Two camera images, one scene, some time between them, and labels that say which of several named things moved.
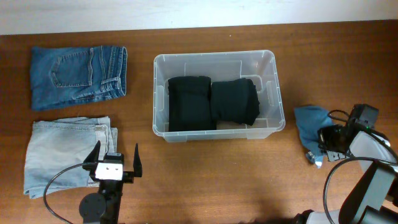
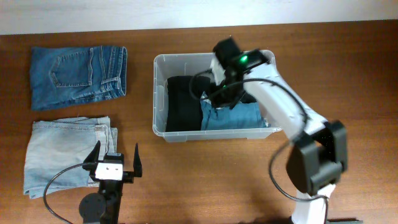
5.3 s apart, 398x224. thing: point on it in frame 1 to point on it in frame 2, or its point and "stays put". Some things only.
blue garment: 310,119 to 244,116
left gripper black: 127,176 stays put
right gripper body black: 332,145 to 221,88
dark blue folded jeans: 63,76 stays put
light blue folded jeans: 55,145 stays put
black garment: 189,104 stays put
